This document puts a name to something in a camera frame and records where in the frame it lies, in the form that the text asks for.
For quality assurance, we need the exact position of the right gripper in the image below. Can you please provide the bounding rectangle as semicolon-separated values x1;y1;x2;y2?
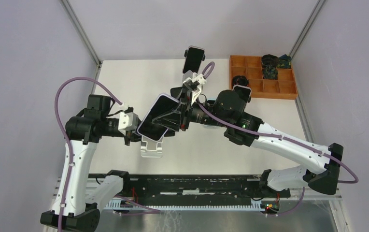
153;87;230;130

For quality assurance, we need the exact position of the purple case phone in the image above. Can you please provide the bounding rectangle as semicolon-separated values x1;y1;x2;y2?
136;93;179;142

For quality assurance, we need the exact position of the silver folding phone stand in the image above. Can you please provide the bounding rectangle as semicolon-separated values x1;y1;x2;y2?
140;136;163;158

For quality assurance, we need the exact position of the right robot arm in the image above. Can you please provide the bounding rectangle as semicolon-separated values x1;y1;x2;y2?
147;86;343;197

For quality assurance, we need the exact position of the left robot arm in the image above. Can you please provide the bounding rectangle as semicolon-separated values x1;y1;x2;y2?
40;94;140;232

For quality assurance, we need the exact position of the phone on wooden stand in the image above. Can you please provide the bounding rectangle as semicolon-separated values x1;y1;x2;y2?
170;87;183;101

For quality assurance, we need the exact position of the phone on tall stand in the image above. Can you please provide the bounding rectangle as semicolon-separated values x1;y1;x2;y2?
182;45;206;75

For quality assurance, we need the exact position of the phone on right stand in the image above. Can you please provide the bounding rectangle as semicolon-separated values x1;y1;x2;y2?
232;85;252;103

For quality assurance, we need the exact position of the black lens on table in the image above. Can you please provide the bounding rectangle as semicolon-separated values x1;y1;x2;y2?
232;75;249;87

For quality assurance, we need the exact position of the orange compartment tray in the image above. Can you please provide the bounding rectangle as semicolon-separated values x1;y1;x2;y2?
228;55;298;100

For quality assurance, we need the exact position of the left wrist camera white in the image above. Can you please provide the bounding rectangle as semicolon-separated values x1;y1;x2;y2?
118;103;139;134

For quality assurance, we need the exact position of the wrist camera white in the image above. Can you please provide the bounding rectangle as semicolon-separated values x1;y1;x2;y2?
118;103;139;134
182;72;208;103

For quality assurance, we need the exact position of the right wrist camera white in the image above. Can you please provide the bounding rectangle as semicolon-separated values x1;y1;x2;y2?
182;72;208;103

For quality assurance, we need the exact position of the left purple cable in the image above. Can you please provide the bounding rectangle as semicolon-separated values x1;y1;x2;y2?
54;76;124;232

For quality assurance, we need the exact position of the purple cable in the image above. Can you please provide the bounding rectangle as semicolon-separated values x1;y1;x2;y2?
197;61;359;184
54;76;124;232

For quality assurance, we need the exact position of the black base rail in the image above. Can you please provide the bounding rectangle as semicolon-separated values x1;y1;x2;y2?
120;174;291;206

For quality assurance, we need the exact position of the white cable duct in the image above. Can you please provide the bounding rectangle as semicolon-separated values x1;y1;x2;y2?
104;199;266;212

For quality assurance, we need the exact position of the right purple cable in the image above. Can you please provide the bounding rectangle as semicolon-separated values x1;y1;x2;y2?
197;61;359;184

